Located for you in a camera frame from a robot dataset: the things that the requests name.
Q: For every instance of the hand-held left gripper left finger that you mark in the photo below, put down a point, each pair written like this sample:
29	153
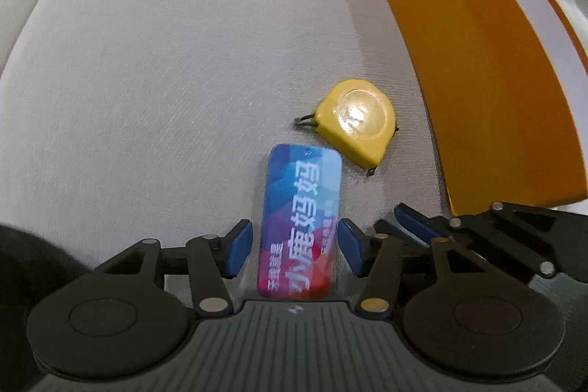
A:
239	249

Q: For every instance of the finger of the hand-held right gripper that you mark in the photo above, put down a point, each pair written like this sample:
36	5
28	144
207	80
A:
399	236
415	223

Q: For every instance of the yellow tape measure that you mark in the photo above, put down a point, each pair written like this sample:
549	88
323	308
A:
358	121

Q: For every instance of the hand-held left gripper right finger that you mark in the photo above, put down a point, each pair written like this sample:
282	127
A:
350	247

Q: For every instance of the orange cardboard shoe box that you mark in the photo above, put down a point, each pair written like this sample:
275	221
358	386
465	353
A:
473	75

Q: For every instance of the colourful tin box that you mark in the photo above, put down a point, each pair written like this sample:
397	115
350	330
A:
298	213

